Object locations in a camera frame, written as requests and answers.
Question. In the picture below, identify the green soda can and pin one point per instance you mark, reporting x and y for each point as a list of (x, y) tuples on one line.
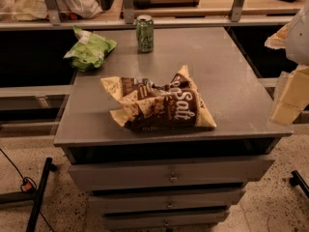
[(145, 33)]

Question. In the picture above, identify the grey drawer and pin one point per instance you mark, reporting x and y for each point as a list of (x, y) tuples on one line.
[(167, 200), (170, 172), (164, 219)]

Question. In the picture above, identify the black floor stand left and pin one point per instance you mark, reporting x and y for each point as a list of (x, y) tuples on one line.
[(30, 191)]

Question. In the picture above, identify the middle metal bracket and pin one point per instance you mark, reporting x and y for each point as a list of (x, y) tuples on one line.
[(128, 11)]

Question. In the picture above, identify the brown chip bag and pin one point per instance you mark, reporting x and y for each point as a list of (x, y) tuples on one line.
[(148, 107)]

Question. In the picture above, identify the grey drawer cabinet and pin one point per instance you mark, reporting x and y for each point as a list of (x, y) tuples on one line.
[(170, 137)]

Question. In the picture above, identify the metal bracket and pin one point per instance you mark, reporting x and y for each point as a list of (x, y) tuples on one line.
[(53, 13), (128, 11), (236, 10)]

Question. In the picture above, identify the black stand foot right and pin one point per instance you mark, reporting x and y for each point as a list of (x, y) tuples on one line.
[(297, 180)]

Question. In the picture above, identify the green chip bag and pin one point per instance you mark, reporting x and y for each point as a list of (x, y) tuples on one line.
[(90, 50)]

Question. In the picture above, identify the left metal bracket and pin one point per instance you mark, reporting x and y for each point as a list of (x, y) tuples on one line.
[(53, 13)]

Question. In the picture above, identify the top grey drawer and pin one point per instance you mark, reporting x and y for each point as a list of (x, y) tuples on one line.
[(170, 172)]

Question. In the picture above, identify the middle grey drawer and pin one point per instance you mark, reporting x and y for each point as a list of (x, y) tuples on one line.
[(167, 200)]

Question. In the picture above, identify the white cloth on shelf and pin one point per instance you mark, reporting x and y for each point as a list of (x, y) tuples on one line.
[(28, 10)]

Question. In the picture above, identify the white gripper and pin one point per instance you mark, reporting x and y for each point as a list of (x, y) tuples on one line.
[(299, 39)]

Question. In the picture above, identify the bottom grey drawer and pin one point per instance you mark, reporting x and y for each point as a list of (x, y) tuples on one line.
[(164, 219)]

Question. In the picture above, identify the right metal bracket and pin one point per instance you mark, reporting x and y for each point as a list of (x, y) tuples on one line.
[(236, 10)]

